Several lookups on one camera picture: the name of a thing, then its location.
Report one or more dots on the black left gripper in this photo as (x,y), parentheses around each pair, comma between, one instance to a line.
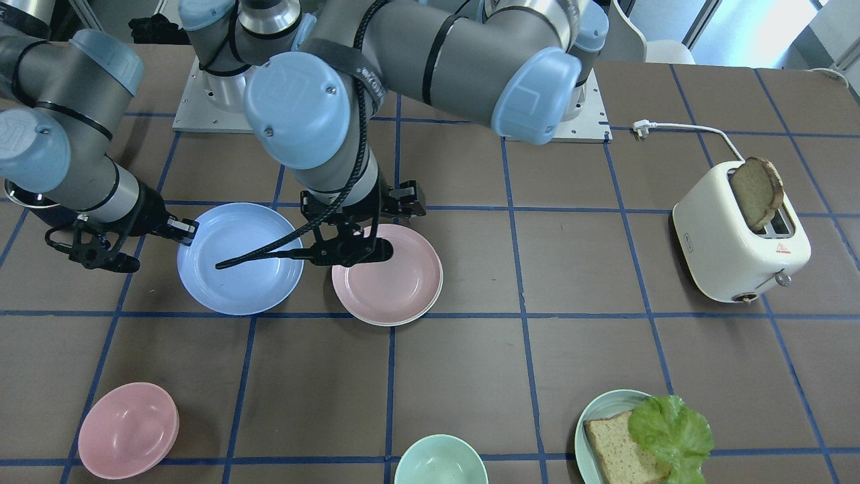
(405,199)

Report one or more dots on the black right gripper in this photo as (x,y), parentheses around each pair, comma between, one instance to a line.
(149,210)

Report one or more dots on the pink plate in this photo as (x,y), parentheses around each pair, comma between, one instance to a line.
(393,292)

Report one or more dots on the blue plate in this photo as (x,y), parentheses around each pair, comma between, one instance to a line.
(228,231)

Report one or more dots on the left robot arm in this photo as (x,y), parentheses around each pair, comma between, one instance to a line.
(513,71)

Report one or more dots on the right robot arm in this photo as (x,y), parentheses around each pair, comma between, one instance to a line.
(54,143)

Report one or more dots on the dark blue saucepan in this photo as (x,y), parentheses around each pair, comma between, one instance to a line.
(50,212)

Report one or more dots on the pink bowl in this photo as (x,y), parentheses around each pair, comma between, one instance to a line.
(128,431)

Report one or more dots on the green bowl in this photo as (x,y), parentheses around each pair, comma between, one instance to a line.
(440,458)

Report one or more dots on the green plate with sandwich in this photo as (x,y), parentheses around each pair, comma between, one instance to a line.
(606,405)

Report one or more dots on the white chair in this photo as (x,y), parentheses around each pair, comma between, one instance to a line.
(625,42)

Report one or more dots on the bread slice on plate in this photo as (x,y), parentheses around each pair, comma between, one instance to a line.
(620,458)

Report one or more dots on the cream white toaster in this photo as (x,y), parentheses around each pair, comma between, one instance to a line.
(726,260)

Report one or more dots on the green lettuce leaf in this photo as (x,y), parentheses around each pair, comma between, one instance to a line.
(677,435)

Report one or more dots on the toast slice in toaster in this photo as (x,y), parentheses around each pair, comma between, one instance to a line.
(758,190)

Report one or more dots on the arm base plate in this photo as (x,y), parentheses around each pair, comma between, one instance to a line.
(591,114)
(213,105)

